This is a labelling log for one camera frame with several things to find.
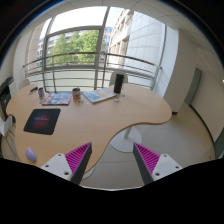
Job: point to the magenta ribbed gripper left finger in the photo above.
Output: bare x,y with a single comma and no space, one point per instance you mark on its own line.
70,166

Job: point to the white chair behind table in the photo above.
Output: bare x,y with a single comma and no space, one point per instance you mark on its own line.
115,74

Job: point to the colourful magazine left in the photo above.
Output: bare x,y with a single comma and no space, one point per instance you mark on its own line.
62,98

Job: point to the red white mug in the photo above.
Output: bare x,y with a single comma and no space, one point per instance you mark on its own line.
76,93

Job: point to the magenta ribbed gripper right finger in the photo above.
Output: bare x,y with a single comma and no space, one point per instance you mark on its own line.
153,166

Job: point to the patterned tumbler cup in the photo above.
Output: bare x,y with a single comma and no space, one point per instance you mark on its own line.
41,92

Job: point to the grey green door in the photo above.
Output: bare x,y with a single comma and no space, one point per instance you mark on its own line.
193,87

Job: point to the black printer on left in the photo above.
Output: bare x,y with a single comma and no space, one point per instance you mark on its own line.
6,92

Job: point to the black mouse pad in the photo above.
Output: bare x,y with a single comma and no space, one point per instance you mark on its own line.
42,121

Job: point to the black cylindrical speaker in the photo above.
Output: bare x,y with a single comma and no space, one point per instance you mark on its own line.
118,83

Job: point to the lilac computer mouse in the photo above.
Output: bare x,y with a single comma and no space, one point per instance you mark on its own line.
30,154

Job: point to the light wooden curved table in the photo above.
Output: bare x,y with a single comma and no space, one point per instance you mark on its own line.
81,122

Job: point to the white round table base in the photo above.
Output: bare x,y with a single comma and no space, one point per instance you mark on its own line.
125,139

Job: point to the metal balcony railing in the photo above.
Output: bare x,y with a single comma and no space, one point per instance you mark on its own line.
89,70

